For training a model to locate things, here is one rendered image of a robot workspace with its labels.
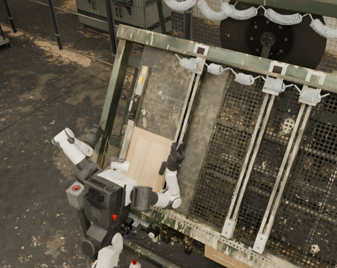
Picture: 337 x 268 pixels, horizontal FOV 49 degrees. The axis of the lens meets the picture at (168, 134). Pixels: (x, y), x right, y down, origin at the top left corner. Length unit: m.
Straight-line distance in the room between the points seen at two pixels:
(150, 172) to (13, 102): 3.54
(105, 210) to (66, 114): 3.27
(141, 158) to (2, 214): 1.95
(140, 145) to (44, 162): 2.08
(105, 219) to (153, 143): 0.74
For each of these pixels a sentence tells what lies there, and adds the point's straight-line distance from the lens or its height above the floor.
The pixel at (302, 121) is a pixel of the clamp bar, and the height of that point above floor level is 1.65.
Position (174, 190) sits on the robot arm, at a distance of 2.43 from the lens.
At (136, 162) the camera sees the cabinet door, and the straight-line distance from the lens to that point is 2.86.
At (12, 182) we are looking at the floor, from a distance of 4.59.
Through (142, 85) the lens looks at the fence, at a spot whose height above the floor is 1.58.
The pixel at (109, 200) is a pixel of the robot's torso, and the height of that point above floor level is 1.37.
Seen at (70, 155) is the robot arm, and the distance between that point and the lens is 2.47.
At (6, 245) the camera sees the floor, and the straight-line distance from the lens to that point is 4.02.
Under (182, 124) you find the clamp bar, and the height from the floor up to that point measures 1.44.
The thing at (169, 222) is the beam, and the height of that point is 0.83.
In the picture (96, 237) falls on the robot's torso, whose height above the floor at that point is 1.07.
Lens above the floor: 3.04
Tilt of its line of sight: 39 degrees down
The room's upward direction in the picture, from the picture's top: 2 degrees counter-clockwise
